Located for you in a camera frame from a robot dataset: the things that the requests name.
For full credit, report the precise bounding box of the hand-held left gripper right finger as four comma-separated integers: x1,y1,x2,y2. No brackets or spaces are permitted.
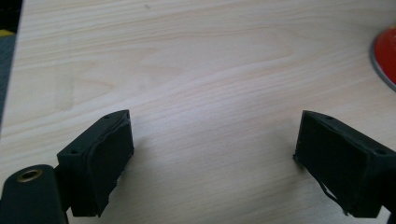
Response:
292,109,396,218

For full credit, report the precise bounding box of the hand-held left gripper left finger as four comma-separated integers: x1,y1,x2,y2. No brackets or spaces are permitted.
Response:
56,109,134,217

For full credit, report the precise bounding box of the red dish with metal rim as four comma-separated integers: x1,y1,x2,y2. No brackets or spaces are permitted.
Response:
369,25,396,92

